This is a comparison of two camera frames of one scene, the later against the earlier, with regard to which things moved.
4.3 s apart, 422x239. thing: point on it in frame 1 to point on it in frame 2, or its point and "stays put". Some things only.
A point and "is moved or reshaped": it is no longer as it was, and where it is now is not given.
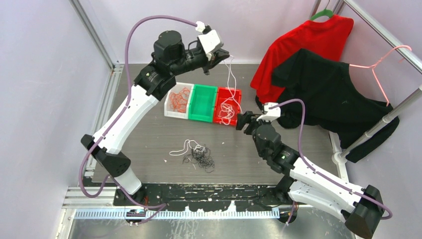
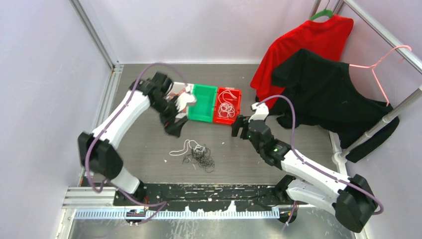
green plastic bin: [202, 103] stays put
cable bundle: [202, 158] stays put
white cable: [192, 144] stays put
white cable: [227, 108] is moved or reshaped
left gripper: [219, 56] to [170, 125]
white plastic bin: [178, 100] stays put
